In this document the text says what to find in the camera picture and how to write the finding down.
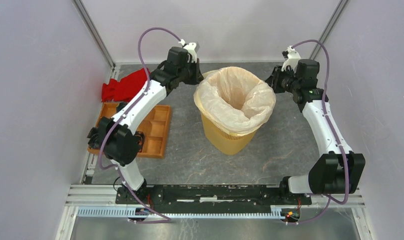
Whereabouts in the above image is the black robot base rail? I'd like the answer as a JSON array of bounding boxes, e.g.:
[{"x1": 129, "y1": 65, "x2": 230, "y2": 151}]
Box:
[{"x1": 135, "y1": 184, "x2": 312, "y2": 215}]

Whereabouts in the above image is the right aluminium frame post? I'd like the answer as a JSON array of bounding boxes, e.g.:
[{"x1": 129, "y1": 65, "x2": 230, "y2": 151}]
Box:
[{"x1": 310, "y1": 0, "x2": 350, "y2": 60}]

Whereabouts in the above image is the left aluminium frame post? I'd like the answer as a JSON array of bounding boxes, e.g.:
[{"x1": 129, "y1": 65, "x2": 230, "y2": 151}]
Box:
[{"x1": 72, "y1": 0, "x2": 116, "y2": 69}]

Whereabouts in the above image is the aluminium frame post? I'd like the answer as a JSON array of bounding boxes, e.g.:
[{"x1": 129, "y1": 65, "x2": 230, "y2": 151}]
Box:
[
  {"x1": 72, "y1": 0, "x2": 116, "y2": 69},
  {"x1": 310, "y1": 0, "x2": 350, "y2": 60}
]

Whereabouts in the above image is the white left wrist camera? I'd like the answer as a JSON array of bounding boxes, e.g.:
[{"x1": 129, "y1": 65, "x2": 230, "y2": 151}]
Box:
[{"x1": 179, "y1": 39, "x2": 200, "y2": 63}]

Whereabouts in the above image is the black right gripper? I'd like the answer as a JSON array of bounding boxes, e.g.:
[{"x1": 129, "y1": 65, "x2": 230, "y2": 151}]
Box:
[{"x1": 262, "y1": 65, "x2": 301, "y2": 94}]

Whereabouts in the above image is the yellow plastic trash bin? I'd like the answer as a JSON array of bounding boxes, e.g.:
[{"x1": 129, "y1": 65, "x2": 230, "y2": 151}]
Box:
[{"x1": 201, "y1": 113, "x2": 256, "y2": 156}]

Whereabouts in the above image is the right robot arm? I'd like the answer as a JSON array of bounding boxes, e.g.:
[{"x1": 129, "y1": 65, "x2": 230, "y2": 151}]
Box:
[{"x1": 266, "y1": 59, "x2": 366, "y2": 204}]

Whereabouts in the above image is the red cloth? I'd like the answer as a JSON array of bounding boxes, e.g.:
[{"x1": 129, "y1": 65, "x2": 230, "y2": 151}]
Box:
[{"x1": 101, "y1": 68, "x2": 147, "y2": 103}]

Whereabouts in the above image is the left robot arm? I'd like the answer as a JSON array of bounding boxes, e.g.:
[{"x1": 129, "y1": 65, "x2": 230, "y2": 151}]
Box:
[{"x1": 98, "y1": 42, "x2": 203, "y2": 204}]

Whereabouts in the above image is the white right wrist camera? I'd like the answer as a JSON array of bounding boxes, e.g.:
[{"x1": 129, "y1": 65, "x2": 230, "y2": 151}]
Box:
[{"x1": 281, "y1": 46, "x2": 301, "y2": 72}]

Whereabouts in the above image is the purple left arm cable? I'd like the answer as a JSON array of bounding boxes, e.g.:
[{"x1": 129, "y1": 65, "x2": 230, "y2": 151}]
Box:
[{"x1": 97, "y1": 27, "x2": 183, "y2": 171}]

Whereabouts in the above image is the black green trash bag roll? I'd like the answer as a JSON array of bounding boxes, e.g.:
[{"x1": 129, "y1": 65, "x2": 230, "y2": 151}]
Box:
[{"x1": 116, "y1": 102, "x2": 128, "y2": 113}]

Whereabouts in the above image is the translucent white trash bag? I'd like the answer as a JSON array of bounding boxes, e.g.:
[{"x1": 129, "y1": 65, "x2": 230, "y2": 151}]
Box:
[{"x1": 194, "y1": 66, "x2": 277, "y2": 136}]

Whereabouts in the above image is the wooden compartment tray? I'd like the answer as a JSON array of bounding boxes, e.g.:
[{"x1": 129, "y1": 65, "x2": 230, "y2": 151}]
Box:
[{"x1": 87, "y1": 101, "x2": 173, "y2": 159}]

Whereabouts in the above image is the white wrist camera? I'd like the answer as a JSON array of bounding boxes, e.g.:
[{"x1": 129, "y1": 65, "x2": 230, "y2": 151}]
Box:
[
  {"x1": 281, "y1": 46, "x2": 301, "y2": 72},
  {"x1": 179, "y1": 39, "x2": 200, "y2": 63}
]

